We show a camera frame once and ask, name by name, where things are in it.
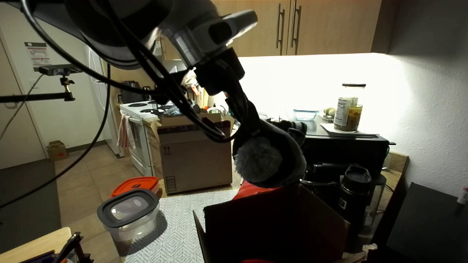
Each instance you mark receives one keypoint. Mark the cardboard box with open flaps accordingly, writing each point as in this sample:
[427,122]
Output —
[272,224]

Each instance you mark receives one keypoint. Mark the white paper notice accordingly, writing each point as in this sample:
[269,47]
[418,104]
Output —
[38,53]

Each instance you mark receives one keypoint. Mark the grey patterned placemat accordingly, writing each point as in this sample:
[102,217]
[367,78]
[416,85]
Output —
[169,228]

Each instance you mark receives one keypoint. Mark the dark electric kettle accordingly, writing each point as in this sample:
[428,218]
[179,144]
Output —
[131,93]

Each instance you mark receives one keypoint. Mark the light wooden board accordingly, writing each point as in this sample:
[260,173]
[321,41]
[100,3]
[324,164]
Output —
[29,246]

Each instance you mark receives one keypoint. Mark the small white object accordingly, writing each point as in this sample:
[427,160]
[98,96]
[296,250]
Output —
[462,196]

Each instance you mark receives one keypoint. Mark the black flat-topped stand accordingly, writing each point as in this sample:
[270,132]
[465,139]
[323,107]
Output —
[428,224]

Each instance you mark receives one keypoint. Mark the brown wooden cabinet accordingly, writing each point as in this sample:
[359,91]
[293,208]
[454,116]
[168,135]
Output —
[194,161]

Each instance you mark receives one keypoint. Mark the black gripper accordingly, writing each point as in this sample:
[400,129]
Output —
[219,74]

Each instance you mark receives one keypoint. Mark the orange plastic container lid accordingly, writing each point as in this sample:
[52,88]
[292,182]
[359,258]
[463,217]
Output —
[136,185]

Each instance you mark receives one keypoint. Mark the holder with wooden utensils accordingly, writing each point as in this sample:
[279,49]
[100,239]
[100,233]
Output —
[201,97]

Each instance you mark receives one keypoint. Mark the black round pot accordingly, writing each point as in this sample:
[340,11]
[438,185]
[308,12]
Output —
[323,183]

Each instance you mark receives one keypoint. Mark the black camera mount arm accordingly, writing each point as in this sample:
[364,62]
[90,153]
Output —
[29,97]

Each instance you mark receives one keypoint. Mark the black insulated bottle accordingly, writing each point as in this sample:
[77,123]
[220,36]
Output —
[355,195]

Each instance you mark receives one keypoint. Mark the wooden upper cabinets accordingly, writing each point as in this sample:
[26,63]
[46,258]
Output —
[315,24]

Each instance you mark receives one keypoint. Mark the black stereo camera bar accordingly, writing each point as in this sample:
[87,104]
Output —
[58,69]

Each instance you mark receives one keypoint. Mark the pale round fruit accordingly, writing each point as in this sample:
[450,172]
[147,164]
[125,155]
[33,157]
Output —
[329,115]

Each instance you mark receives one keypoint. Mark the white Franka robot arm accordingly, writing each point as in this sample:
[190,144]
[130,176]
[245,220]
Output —
[121,20]

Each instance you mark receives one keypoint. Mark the glass jar with black lid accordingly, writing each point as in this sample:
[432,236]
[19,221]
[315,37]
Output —
[348,110]

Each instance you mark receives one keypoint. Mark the flat white tray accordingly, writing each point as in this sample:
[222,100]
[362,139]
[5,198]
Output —
[330,129]

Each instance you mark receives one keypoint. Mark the black clamp stand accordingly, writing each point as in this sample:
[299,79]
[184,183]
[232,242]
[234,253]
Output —
[73,249]

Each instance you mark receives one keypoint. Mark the glass container with blue lid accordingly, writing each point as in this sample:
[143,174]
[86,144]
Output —
[305,115]

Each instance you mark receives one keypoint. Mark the clear container with grey lid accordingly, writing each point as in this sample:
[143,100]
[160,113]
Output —
[128,217]

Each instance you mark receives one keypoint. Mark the small brown cardboard box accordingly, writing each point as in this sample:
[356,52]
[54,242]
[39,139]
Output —
[57,151]

